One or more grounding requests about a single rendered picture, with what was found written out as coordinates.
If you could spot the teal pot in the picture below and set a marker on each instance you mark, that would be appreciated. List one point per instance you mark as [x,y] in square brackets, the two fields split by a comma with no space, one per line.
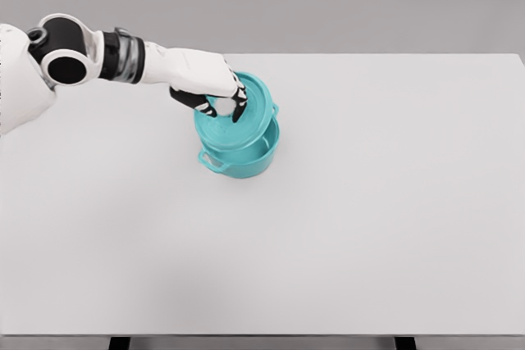
[254,159]

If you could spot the teal pot lid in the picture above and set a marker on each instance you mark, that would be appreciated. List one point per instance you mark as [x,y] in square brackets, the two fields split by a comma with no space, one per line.
[229,128]

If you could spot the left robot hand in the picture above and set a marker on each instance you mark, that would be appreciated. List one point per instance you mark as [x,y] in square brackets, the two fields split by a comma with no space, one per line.
[205,73]

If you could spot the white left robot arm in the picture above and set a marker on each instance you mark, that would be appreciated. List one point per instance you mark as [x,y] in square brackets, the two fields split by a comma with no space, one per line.
[61,67]

